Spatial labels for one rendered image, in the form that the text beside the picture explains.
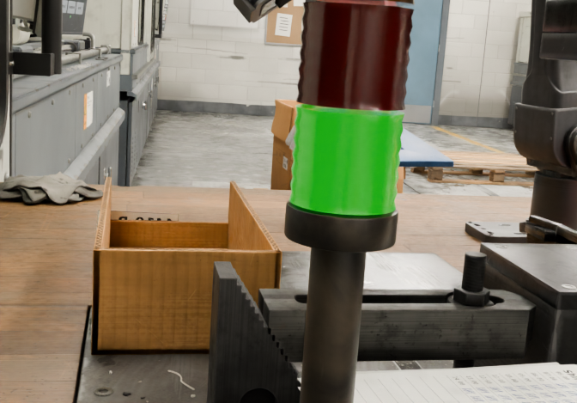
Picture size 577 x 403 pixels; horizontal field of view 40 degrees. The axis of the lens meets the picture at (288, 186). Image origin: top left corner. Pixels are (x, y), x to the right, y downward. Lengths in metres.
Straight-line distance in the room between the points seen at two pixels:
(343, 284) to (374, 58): 0.08
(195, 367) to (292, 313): 0.13
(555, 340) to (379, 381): 0.11
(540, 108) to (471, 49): 11.09
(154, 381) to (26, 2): 1.01
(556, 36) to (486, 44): 11.56
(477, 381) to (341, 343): 0.13
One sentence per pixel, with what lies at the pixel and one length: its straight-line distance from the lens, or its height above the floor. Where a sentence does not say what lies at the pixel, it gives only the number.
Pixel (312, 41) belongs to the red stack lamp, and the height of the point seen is 1.11.
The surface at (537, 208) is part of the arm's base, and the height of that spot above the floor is 0.94.
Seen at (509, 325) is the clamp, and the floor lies 0.97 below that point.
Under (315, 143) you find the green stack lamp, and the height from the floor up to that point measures 1.07.
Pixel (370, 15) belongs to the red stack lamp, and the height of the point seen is 1.12.
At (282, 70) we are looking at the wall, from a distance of 11.35.
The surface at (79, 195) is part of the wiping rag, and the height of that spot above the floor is 0.90.
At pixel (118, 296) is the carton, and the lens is 0.52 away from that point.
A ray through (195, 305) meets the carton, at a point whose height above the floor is 0.93.
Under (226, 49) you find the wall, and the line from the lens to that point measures 11.27.
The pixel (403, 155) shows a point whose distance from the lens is 0.58.
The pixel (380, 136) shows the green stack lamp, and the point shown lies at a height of 1.08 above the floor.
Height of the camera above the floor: 1.11
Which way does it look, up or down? 11 degrees down
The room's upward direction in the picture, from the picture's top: 4 degrees clockwise
